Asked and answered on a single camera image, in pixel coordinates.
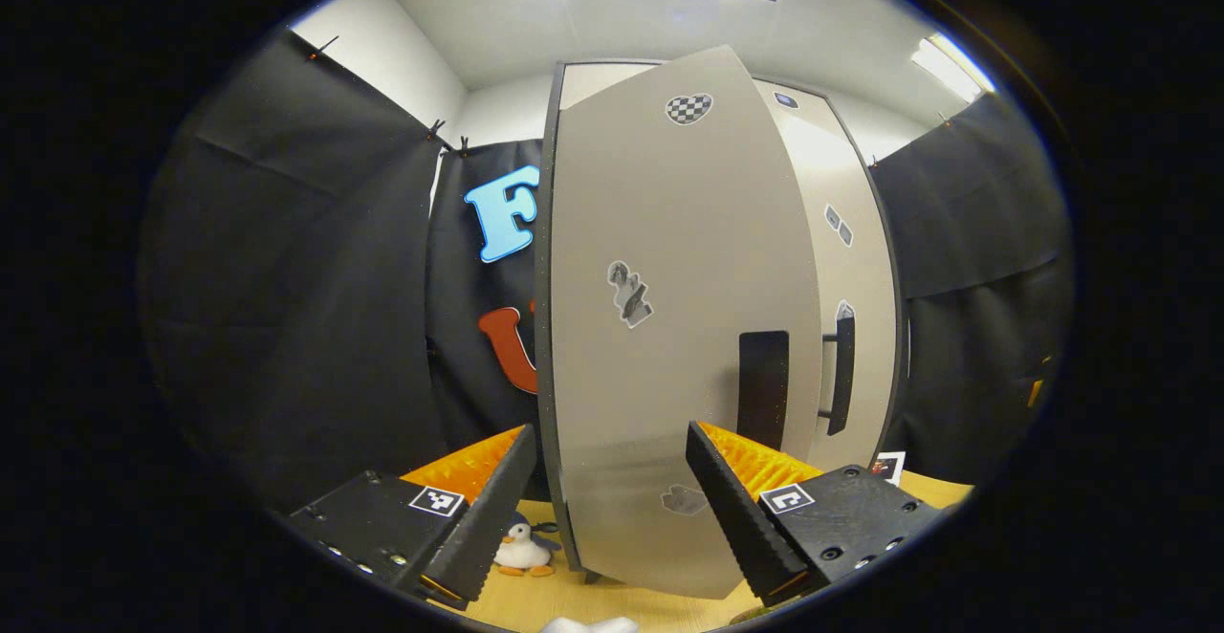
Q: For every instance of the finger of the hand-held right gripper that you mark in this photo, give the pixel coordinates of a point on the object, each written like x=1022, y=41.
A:
x=1037, y=392

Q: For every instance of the penguin plush toy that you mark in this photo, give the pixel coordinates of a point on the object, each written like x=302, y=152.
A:
x=524, y=547

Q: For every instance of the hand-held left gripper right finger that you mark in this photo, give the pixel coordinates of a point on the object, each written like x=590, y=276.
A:
x=741, y=528

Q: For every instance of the grey cabinet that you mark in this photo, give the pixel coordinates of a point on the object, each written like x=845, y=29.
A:
x=542, y=346

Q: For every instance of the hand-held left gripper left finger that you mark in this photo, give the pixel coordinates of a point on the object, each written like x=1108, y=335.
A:
x=490, y=528

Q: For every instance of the grey cabinet door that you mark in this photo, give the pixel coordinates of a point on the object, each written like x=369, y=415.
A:
x=861, y=260
x=669, y=231

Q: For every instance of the ceiling light panel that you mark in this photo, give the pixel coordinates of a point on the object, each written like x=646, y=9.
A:
x=947, y=64

